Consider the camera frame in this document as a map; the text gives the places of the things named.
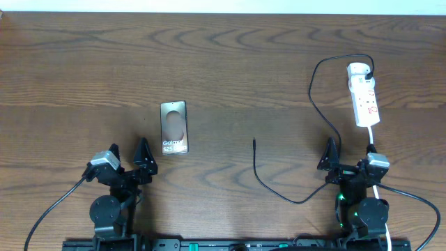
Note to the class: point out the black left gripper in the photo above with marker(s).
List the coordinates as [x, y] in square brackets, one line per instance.
[129, 174]

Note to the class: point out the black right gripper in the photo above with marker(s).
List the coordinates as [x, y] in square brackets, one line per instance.
[343, 172]

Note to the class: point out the white power strip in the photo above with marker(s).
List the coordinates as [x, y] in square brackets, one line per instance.
[363, 95]

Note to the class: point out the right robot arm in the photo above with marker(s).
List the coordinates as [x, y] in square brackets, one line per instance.
[362, 218]

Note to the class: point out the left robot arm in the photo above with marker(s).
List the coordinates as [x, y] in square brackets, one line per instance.
[113, 214]

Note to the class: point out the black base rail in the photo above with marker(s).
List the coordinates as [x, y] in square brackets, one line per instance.
[305, 243]

